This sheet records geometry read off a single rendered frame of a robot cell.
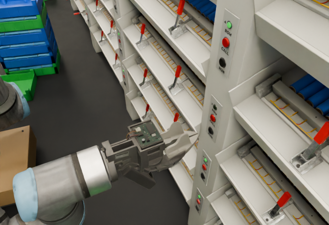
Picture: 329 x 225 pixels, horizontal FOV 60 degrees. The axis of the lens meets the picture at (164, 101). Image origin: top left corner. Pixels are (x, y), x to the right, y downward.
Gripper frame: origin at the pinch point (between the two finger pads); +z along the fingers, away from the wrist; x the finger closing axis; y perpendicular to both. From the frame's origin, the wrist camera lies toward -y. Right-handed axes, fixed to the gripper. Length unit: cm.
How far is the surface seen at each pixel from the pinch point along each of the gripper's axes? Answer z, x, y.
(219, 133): 5.3, -2.6, 1.8
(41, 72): -32, 126, -59
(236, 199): 11.6, -8.0, -24.5
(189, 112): 7.0, 13.3, -6.8
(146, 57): 6.6, 43.2, -7.0
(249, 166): 10.0, -9.4, -5.0
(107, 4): 7, 89, -7
